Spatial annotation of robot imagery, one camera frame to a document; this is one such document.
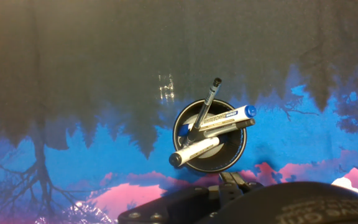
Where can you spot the thin black gel pen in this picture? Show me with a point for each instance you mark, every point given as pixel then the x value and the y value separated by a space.
pixel 208 99

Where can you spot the black mesh pen holder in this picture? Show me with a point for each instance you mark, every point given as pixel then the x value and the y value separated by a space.
pixel 228 152

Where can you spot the black cap white marker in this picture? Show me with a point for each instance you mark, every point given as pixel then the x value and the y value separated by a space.
pixel 194 150

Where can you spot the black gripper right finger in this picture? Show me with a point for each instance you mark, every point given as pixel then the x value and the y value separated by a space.
pixel 244 186

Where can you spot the printed landscape cloth mat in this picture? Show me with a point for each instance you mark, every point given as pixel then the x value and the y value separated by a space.
pixel 73 62

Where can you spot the grey black marker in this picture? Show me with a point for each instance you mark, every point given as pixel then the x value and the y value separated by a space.
pixel 228 128

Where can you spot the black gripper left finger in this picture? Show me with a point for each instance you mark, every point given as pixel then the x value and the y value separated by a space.
pixel 172 207

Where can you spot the blue cap whiteboard marker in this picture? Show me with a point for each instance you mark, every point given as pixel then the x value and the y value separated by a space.
pixel 225 116

